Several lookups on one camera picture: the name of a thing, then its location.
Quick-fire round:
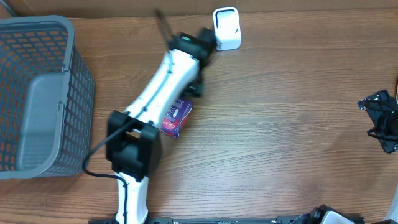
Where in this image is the white barcode scanner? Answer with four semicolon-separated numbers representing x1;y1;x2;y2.
213;7;241;51

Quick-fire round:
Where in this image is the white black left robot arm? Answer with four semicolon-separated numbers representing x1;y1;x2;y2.
106;28;216;223

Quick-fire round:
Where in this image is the red purple pad package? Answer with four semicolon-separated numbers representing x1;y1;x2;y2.
161;98;193;138

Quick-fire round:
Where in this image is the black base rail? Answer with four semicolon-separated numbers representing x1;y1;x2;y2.
88;216;366;224

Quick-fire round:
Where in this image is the gray plastic shopping basket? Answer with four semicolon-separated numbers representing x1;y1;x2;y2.
1;16;95;180

